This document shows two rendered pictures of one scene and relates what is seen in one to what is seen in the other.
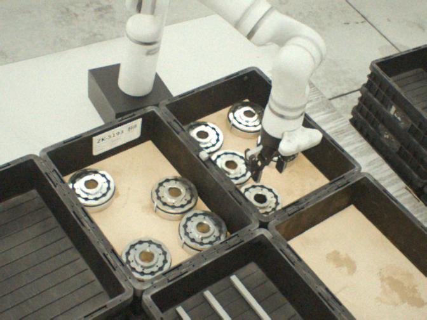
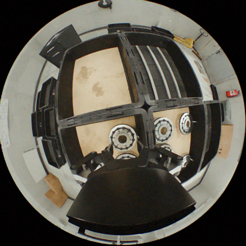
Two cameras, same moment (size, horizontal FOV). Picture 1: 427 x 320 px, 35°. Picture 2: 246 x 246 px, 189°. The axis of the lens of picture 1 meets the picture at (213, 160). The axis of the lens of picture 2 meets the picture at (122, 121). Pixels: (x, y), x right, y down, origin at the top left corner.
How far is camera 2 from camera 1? 128 cm
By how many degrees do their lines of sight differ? 39
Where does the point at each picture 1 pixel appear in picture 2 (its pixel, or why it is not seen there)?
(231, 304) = (160, 90)
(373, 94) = (62, 162)
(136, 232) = (179, 140)
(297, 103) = not seen: outside the picture
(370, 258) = (84, 88)
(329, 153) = (70, 147)
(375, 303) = (98, 69)
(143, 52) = not seen: hidden behind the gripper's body
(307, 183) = (88, 140)
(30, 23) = not seen: hidden behind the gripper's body
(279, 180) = (101, 148)
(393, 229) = (67, 94)
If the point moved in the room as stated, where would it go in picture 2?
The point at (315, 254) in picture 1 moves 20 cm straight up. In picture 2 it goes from (107, 97) to (82, 67)
